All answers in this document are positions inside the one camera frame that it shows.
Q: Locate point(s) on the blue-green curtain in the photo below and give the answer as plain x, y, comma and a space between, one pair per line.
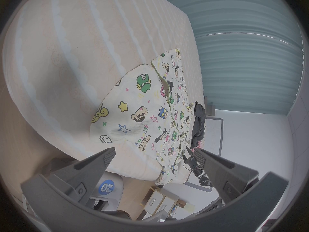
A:
241, 69

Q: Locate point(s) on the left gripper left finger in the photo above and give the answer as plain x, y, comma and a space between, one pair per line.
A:
84, 177

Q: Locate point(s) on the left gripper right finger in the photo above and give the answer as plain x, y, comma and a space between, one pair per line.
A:
224, 177

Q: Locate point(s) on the white printed pyjama top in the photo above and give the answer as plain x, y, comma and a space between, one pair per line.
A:
135, 110

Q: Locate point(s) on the grey bedside table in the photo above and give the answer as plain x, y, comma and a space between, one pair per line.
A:
211, 107

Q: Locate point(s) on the white wooden chest of drawers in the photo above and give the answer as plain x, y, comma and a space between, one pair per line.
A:
157, 198

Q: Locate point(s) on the pink garment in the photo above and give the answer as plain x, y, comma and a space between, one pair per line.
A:
201, 143

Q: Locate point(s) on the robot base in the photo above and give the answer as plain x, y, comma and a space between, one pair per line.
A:
113, 199

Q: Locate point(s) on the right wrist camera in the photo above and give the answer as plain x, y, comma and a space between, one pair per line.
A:
195, 163

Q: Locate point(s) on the black garment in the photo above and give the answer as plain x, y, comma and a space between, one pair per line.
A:
199, 124

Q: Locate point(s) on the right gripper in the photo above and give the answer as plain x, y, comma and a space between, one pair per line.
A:
194, 171

